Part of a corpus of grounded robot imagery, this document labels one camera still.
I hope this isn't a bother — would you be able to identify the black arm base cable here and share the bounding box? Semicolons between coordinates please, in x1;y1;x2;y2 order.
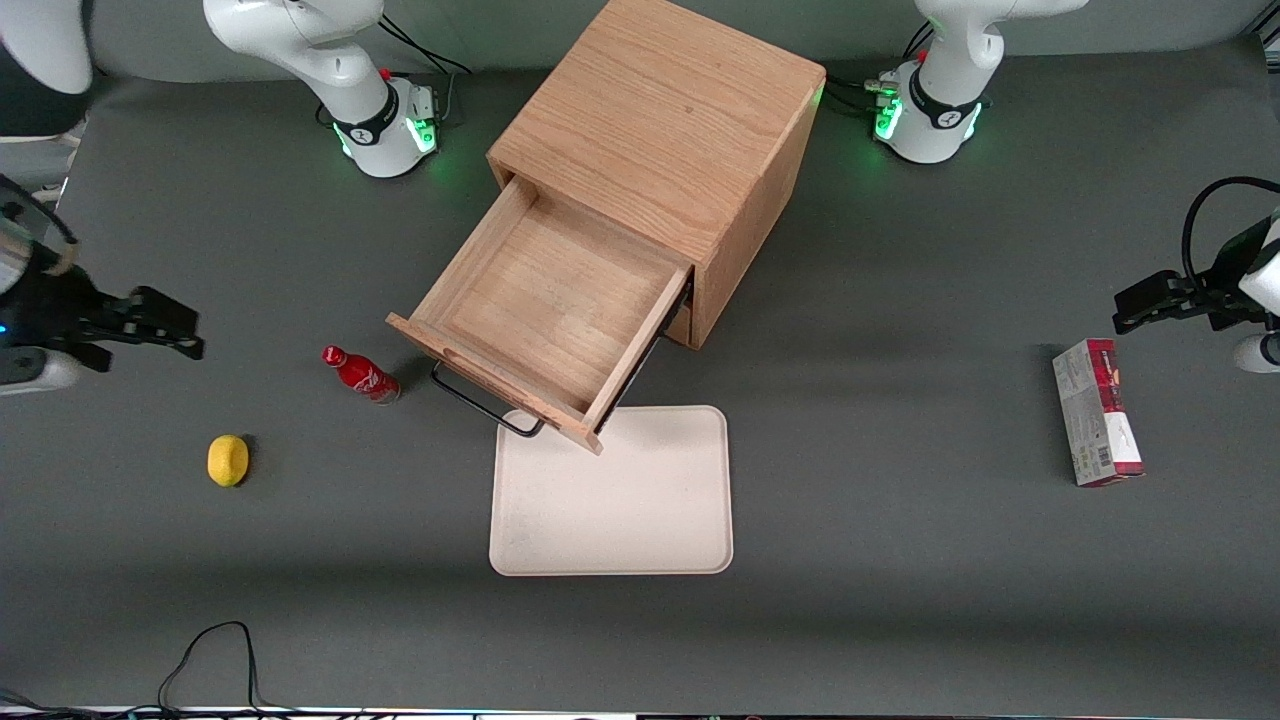
378;12;473;126
822;20;936;113

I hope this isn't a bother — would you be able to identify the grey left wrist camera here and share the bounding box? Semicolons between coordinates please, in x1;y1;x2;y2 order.
1233;333;1280;374

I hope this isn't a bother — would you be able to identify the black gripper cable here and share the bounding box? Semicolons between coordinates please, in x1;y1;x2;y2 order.
1182;177;1280;286
0;175;79;276

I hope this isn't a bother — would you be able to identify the thin black table-edge cable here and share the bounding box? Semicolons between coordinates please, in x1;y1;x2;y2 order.
0;688;301;720

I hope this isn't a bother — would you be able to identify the looped black cable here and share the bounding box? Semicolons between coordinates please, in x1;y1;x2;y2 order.
158;621;263;713

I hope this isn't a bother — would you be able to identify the wooden cabinet body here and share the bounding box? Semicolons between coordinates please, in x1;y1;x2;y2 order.
487;0;827;349

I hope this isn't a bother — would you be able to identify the grey and red carton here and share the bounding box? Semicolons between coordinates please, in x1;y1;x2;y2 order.
1052;338;1146;488

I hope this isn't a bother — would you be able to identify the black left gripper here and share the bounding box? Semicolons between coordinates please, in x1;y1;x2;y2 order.
1113;222;1276;335

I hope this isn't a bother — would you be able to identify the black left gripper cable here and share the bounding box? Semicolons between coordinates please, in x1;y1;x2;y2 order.
1182;177;1280;286

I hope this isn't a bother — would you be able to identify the large black drawer handle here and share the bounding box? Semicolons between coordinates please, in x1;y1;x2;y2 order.
431;362;547;439

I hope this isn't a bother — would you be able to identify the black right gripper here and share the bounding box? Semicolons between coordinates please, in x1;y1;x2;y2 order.
0;265;206;371

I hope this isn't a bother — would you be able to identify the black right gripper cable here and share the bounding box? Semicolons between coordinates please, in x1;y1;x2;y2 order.
0;175;79;276

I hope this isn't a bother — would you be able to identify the red cola bottle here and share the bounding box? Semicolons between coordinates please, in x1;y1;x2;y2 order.
321;345;402;405

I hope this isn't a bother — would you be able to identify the yellow lemon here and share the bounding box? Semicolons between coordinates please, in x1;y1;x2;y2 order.
207;435;250;488

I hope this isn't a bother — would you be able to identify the white rectangular tray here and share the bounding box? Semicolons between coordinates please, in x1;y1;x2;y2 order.
489;405;734;577

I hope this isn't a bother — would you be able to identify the wooden drawer with black handle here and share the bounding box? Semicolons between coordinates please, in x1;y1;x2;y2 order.
386;178;693;456

